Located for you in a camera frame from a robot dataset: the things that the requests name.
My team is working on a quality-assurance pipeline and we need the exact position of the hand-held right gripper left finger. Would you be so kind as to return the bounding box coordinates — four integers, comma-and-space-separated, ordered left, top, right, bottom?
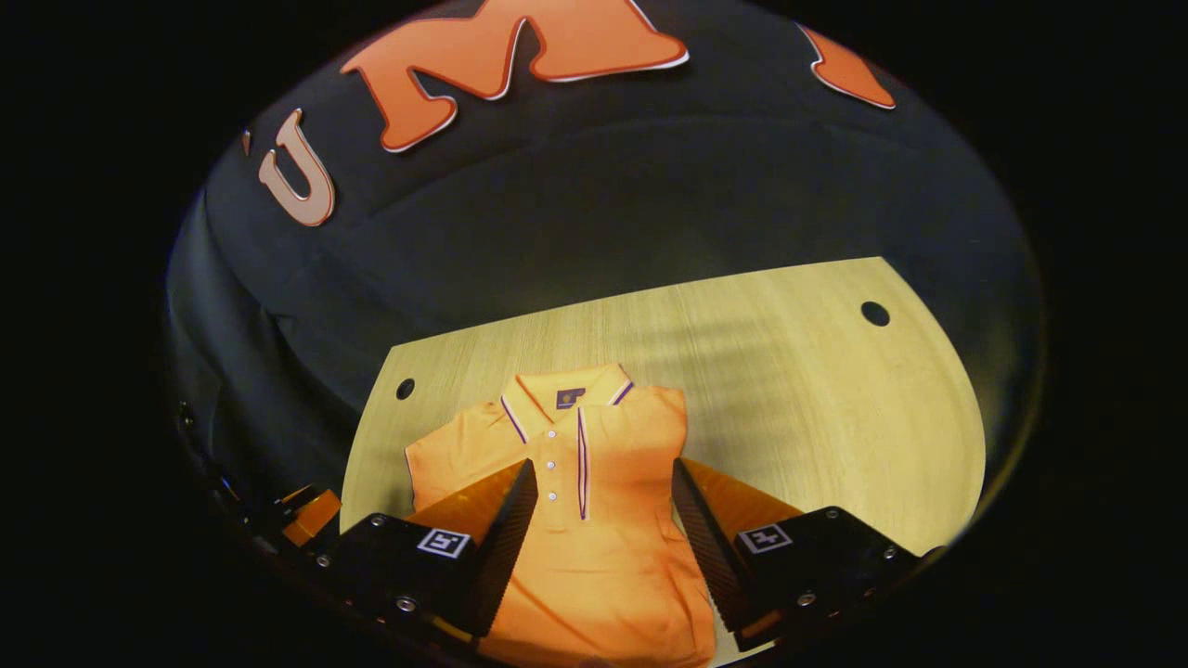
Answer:
320, 459, 539, 641

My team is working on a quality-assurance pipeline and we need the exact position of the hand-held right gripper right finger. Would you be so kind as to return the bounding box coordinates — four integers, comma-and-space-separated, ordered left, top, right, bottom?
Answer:
671, 457, 929, 650

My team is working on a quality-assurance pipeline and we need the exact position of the orange T-shirt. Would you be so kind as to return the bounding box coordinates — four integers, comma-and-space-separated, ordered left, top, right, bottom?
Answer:
405, 364, 717, 668

